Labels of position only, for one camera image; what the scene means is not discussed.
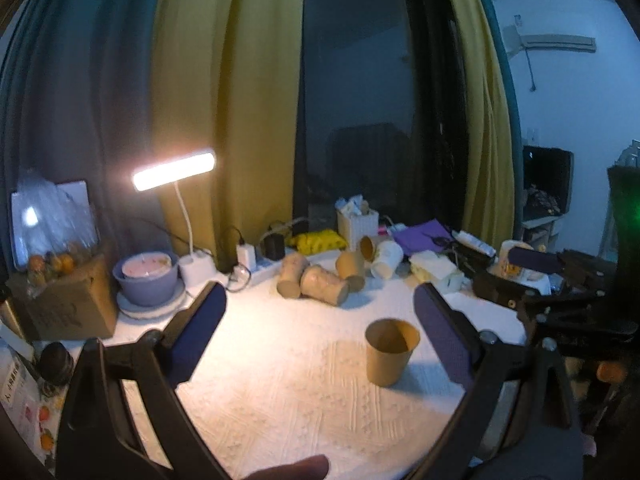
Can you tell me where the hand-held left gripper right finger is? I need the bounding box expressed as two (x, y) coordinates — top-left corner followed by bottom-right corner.
(413, 282), (585, 480)

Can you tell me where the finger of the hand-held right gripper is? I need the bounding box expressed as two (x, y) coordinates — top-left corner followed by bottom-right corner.
(517, 292), (640, 337)
(508, 246), (620, 293)

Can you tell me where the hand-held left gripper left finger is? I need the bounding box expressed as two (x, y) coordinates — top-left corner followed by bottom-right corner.
(55, 281), (231, 480)

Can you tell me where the brown paper cup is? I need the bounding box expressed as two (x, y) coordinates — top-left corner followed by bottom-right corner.
(299, 264), (350, 306)
(365, 318), (422, 388)
(276, 252), (309, 300)
(359, 234), (385, 264)
(335, 250), (367, 293)

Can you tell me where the white paper cup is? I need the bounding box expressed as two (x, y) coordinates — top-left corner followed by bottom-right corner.
(370, 240), (404, 280)

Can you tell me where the cream printed mug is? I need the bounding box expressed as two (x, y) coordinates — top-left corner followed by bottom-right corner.
(498, 239), (552, 295)

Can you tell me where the white low cabinet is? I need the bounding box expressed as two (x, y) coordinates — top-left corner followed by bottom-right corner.
(520, 209), (563, 253)

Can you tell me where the black case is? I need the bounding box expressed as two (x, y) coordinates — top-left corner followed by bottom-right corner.
(472, 259), (527, 307)

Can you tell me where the pale round plate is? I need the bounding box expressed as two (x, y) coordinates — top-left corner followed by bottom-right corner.
(116, 280), (187, 319)

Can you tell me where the white tube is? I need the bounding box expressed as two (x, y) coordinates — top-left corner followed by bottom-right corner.
(451, 230), (497, 257)

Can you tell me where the pale yellow box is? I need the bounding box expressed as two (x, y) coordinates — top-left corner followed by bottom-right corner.
(408, 250), (465, 292)

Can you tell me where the purple bowl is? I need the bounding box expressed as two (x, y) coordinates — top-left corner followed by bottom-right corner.
(112, 252), (180, 307)

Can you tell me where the black monitor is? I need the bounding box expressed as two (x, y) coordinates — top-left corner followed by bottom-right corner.
(522, 145), (575, 212)

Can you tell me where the white power strip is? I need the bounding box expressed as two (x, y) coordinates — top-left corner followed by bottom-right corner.
(229, 257), (287, 287)

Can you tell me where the purple cloth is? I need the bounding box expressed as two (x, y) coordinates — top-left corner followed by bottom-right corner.
(389, 218), (457, 257)

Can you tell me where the black power adapter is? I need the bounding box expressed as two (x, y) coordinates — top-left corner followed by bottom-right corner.
(263, 233), (286, 261)

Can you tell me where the white textured table mat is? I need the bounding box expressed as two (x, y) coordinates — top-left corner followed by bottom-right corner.
(100, 249), (527, 480)

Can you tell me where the cardboard box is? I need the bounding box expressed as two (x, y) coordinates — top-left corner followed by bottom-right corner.
(7, 252), (119, 342)

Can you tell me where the white woven basket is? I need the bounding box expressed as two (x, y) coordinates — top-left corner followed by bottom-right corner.
(335, 194), (380, 252)

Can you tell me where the yellow curtain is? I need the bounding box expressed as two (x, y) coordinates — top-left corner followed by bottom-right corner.
(151, 0), (307, 267)
(434, 0), (517, 247)

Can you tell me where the black round container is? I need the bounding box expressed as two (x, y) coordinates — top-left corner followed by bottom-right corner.
(39, 342), (76, 387)

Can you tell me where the yellow cloth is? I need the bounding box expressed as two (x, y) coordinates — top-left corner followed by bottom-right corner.
(287, 229), (350, 255)

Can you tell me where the white desk lamp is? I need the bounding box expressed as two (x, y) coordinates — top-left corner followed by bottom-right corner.
(132, 147), (218, 289)

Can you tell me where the fruit print packet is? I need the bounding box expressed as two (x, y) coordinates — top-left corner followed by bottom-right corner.
(0, 344), (67, 468)

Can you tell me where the white air conditioner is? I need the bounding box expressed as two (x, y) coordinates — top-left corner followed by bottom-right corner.
(501, 24), (598, 54)

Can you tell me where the dark glass window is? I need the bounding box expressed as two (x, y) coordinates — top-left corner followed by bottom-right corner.
(294, 0), (473, 233)

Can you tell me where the teal curtain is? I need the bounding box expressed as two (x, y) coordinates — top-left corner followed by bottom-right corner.
(467, 0), (525, 161)
(0, 0), (168, 271)

